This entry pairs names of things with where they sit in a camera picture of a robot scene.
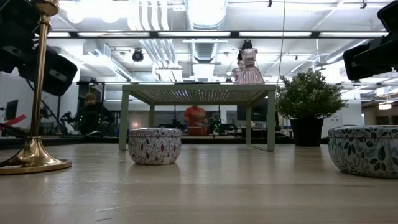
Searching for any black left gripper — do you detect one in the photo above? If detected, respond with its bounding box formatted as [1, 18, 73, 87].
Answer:
[0, 0, 78, 97]

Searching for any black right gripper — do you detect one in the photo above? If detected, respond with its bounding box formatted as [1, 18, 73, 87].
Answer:
[343, 32, 398, 81]

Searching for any gold candlestick holder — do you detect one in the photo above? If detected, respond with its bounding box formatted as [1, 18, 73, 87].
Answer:
[0, 0, 73, 175]

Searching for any blue floral candle tin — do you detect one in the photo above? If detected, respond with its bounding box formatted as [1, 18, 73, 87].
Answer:
[328, 124, 398, 179]

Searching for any white floral candle tin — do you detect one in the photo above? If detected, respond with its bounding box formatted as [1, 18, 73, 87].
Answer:
[127, 127, 183, 166]

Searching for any pink ribbed glass candle holder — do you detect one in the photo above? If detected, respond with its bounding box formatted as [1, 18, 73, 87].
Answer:
[233, 48, 266, 85]

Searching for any person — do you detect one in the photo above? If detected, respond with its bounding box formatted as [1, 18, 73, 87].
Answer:
[76, 92, 114, 136]
[183, 105, 208, 136]

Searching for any black monitor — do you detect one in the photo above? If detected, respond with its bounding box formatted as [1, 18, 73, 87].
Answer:
[4, 99, 19, 122]

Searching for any potted green plant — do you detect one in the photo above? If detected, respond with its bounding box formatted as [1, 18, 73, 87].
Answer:
[275, 70, 348, 147]

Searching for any green perforated metal shelf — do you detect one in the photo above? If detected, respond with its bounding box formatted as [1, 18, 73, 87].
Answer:
[118, 83, 277, 152]

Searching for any black ceiling camera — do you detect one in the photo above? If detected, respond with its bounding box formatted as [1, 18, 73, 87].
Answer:
[131, 49, 145, 63]

